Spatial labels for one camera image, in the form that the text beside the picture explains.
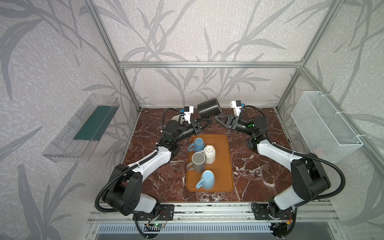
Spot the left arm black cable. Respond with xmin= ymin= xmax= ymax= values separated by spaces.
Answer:
xmin=94 ymin=107 xmax=182 ymax=213

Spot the small blue mug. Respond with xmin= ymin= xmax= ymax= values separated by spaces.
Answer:
xmin=187 ymin=138 xmax=206 ymax=152

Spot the white faceted mug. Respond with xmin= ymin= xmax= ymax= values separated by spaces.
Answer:
xmin=203 ymin=145 xmax=216 ymax=164

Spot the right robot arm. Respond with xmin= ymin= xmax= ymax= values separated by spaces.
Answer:
xmin=215 ymin=115 xmax=346 ymax=220

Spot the black mug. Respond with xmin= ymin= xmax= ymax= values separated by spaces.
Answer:
xmin=197 ymin=98 xmax=222 ymax=119

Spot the grey mug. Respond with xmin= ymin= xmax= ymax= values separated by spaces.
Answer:
xmin=187 ymin=152 xmax=206 ymax=173

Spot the large light blue mug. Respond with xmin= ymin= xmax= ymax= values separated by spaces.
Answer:
xmin=196 ymin=170 xmax=216 ymax=190

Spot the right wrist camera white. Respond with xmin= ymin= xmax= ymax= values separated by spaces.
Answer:
xmin=231 ymin=100 xmax=245 ymax=117

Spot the clear plastic wall bin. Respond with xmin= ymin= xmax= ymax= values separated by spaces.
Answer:
xmin=42 ymin=94 xmax=120 ymax=163

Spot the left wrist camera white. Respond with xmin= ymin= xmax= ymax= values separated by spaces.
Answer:
xmin=180 ymin=106 xmax=194 ymax=124

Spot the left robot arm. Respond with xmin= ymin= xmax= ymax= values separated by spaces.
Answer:
xmin=95 ymin=118 xmax=212 ymax=218

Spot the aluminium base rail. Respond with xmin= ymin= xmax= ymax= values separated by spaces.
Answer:
xmin=87 ymin=202 xmax=341 ymax=224

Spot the orange brown tray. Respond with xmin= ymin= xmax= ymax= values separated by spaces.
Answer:
xmin=186 ymin=135 xmax=234 ymax=192

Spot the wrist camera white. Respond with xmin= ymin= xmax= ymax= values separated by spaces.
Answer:
xmin=231 ymin=100 xmax=245 ymax=117
xmin=180 ymin=106 xmax=194 ymax=124

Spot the white wire mesh basket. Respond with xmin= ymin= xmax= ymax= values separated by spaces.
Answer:
xmin=291 ymin=91 xmax=364 ymax=163

